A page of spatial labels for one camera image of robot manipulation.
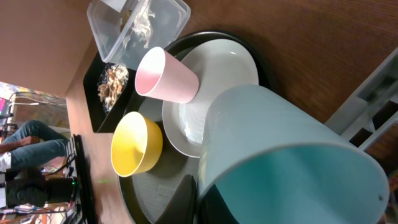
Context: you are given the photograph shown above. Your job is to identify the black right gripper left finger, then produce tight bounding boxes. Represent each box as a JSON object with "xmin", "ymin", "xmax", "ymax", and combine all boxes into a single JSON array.
[{"xmin": 155, "ymin": 175, "xmax": 197, "ymax": 224}]

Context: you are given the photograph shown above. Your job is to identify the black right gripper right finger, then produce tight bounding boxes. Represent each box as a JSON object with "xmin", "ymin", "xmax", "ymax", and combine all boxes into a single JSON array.
[{"xmin": 197, "ymin": 185, "xmax": 239, "ymax": 224}]

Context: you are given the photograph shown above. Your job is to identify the blue plastic cup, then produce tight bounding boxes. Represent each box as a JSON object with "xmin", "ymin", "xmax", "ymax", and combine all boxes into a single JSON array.
[{"xmin": 197, "ymin": 85, "xmax": 389, "ymax": 223}]

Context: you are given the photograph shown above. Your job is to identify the yellow bowl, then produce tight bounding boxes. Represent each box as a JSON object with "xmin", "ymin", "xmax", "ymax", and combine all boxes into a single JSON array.
[{"xmin": 111, "ymin": 112, "xmax": 163, "ymax": 177}]

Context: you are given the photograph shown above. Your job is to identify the pink plastic cup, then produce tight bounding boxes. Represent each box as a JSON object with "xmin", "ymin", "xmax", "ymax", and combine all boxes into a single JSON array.
[{"xmin": 135, "ymin": 47, "xmax": 199, "ymax": 103}]

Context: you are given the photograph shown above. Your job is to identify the food scraps with rice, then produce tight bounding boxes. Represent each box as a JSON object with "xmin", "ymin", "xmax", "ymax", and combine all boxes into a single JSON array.
[{"xmin": 97, "ymin": 64, "xmax": 129, "ymax": 114}]

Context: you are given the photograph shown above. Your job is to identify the white tissue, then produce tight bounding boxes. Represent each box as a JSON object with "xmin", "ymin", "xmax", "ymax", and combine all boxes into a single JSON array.
[{"xmin": 133, "ymin": 0, "xmax": 155, "ymax": 49}]

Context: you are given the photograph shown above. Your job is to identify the grey dishwasher rack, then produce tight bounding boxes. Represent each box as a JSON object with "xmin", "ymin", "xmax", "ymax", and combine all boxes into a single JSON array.
[{"xmin": 325, "ymin": 49, "xmax": 397, "ymax": 151}]

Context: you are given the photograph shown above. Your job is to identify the black round tray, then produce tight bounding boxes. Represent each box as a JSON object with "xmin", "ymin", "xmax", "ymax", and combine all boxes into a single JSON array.
[{"xmin": 118, "ymin": 30, "xmax": 278, "ymax": 223}]

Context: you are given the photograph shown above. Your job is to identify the black rectangular tray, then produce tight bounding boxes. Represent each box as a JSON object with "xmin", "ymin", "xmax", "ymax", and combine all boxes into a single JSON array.
[{"xmin": 83, "ymin": 52, "xmax": 136, "ymax": 133}]

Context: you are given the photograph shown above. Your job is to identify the grey round plate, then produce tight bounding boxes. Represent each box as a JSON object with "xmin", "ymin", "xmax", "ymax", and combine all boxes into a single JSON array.
[{"xmin": 162, "ymin": 39, "xmax": 259, "ymax": 158}]

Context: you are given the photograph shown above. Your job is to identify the seated person in jeans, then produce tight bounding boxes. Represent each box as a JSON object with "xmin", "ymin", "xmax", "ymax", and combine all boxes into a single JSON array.
[{"xmin": 1, "ymin": 120, "xmax": 69, "ymax": 172}]

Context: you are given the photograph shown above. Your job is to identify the clear plastic bin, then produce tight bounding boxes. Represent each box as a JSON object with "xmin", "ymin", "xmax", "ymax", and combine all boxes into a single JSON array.
[{"xmin": 86, "ymin": 0, "xmax": 191, "ymax": 70}]

